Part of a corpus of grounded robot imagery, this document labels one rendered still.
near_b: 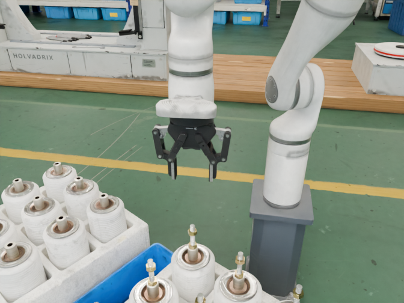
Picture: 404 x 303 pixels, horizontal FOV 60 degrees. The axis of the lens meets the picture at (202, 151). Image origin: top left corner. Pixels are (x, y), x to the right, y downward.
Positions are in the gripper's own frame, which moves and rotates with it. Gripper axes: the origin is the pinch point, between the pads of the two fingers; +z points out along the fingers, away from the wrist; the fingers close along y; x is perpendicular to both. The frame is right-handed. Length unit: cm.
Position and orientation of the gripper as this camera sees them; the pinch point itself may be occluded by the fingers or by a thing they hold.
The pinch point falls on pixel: (192, 172)
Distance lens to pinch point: 65.6
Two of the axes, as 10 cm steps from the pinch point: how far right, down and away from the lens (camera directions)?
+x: -1.0, 4.9, -8.7
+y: -10.0, -0.5, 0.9
